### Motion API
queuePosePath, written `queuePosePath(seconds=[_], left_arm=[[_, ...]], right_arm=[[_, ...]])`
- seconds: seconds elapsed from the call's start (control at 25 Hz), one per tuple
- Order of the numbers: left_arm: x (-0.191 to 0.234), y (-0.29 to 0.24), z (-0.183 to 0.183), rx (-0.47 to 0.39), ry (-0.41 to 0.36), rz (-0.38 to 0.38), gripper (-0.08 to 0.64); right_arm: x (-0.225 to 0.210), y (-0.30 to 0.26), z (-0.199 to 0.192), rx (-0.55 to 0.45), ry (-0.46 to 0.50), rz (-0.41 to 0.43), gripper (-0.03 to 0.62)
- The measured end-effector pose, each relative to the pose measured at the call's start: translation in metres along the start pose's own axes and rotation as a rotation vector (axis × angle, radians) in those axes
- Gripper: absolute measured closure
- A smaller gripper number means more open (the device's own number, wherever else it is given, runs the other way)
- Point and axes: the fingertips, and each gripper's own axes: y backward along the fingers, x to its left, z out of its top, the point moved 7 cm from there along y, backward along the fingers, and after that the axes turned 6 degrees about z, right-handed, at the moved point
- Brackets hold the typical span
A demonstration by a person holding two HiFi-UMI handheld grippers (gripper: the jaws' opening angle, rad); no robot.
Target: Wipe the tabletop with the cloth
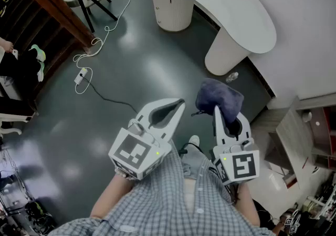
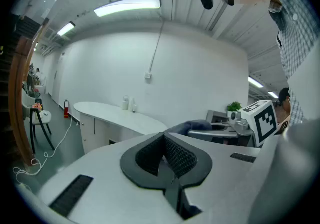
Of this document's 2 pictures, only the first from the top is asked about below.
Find white kidney-shaped table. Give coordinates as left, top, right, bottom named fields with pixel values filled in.
left=135, top=0, right=278, bottom=76

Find black floor cable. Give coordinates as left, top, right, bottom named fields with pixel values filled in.
left=81, top=73, right=139, bottom=114

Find person's left forearm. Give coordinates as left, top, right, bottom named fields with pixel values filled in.
left=90, top=171, right=137, bottom=220

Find white cable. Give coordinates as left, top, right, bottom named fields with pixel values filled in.
left=72, top=0, right=139, bottom=95

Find white power strip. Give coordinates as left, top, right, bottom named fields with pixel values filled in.
left=73, top=67, right=89, bottom=85

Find spare gripper device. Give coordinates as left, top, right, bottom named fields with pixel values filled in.
left=285, top=210, right=301, bottom=234

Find blue cloth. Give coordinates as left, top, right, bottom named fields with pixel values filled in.
left=191, top=78, right=244, bottom=136

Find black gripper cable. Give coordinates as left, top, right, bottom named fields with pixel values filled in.
left=179, top=142, right=204, bottom=156

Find beaded bracelet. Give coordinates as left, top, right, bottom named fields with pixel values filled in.
left=114, top=168, right=134, bottom=180

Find person's right forearm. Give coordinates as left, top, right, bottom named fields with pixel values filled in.
left=235, top=182, right=260, bottom=227

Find grey wooden cabinet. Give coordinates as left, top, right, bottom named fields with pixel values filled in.
left=250, top=94, right=336, bottom=191

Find plaid shirt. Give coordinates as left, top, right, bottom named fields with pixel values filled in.
left=48, top=140, right=276, bottom=236

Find blue jeans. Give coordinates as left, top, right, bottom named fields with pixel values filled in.
left=181, top=142, right=211, bottom=180

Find clear plastic bottle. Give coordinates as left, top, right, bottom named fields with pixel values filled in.
left=225, top=71, right=239, bottom=84

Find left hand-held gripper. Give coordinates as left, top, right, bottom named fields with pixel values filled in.
left=108, top=98, right=186, bottom=181

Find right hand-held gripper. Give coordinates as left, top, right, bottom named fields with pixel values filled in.
left=212, top=105, right=260, bottom=186

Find white shoe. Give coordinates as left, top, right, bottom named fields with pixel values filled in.
left=188, top=135, right=200, bottom=149

